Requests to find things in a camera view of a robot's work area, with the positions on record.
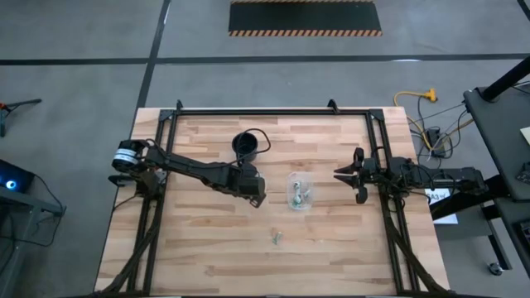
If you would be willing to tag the black power strip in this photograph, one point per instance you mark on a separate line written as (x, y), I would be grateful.
(435, 140)

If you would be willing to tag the caster wheel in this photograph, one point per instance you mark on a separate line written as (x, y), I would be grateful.
(495, 269)

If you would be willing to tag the black aluminium table frame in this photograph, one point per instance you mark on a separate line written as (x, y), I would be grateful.
(290, 111)

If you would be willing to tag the white paper label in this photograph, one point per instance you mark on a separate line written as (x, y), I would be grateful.
(441, 198)

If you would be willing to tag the black pole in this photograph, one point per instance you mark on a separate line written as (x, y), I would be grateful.
(507, 80)

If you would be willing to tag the black side table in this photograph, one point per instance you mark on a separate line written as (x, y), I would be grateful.
(501, 136)

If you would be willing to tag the grey metal cart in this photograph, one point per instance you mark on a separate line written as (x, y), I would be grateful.
(25, 203)

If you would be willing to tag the black tripod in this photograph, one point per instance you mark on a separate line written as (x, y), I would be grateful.
(20, 103)

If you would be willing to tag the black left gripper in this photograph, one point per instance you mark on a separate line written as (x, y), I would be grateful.
(248, 184)

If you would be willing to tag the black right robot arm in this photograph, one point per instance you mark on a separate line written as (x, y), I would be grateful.
(435, 176)

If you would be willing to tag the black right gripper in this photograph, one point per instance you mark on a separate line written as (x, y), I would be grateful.
(366, 174)

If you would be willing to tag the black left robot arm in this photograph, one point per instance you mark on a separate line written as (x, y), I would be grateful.
(186, 165)

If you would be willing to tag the black stand legs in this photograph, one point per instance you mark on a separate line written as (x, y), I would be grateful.
(497, 240)

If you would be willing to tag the black device with blue light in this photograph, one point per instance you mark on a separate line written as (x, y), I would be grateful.
(20, 176)

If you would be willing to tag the black hazard-striped floor mat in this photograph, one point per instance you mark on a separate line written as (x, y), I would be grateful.
(304, 16)

